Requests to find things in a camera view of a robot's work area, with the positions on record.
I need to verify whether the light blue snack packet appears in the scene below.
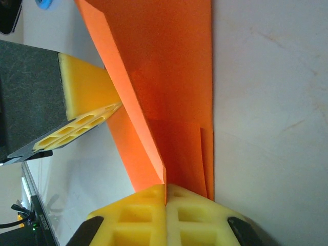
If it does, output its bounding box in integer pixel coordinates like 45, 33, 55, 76
35, 0, 60, 11

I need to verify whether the orange paper sheet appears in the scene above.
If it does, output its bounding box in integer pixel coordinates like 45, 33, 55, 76
74, 0, 215, 206

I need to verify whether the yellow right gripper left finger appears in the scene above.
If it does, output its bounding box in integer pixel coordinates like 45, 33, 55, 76
65, 184, 167, 246

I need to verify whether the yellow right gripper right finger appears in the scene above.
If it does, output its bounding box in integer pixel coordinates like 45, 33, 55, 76
166, 183, 264, 246

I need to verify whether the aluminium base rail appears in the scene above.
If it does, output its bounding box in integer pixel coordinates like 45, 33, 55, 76
22, 161, 59, 246

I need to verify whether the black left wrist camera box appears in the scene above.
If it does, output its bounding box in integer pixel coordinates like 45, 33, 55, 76
0, 0, 24, 35

